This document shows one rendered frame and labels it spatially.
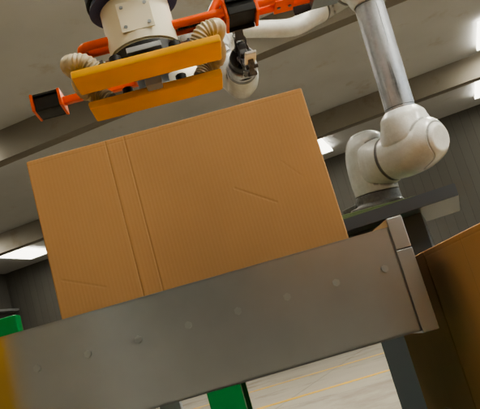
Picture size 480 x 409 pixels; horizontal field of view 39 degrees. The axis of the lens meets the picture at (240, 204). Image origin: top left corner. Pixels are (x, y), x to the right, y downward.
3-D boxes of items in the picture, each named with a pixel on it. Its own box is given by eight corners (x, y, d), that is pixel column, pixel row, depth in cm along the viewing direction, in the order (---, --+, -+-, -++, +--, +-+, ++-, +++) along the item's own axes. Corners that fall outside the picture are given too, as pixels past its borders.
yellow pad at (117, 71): (71, 79, 148) (66, 58, 149) (81, 96, 157) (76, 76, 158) (221, 40, 150) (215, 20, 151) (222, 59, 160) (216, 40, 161)
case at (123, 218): (68, 350, 133) (25, 161, 141) (108, 349, 172) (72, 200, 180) (358, 267, 136) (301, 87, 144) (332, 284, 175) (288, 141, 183)
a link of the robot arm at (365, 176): (377, 196, 246) (361, 139, 249) (414, 182, 231) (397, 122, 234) (345, 201, 236) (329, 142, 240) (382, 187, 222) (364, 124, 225)
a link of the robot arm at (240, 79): (260, 79, 203) (261, 72, 197) (231, 88, 203) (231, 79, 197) (252, 53, 205) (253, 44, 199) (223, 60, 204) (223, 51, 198)
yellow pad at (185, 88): (89, 109, 166) (84, 90, 167) (97, 122, 176) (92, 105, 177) (222, 75, 168) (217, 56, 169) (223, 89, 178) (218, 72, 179)
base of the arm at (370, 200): (351, 219, 247) (347, 204, 248) (410, 203, 239) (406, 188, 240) (339, 218, 230) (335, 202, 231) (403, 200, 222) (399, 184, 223)
